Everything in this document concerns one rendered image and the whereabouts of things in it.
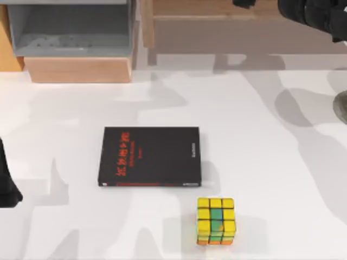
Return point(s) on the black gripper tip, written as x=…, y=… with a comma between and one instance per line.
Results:
x=8, y=187

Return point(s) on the black book with red lettering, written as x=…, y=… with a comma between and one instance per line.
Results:
x=151, y=157

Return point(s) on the dark grey round object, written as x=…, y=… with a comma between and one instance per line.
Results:
x=341, y=107

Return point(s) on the wooden cupboard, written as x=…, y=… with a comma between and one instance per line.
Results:
x=6, y=48

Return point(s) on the pale wooden drawer front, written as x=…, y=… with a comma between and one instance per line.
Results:
x=78, y=69

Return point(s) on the yellow and green puzzle cube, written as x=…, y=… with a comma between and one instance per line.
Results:
x=215, y=220

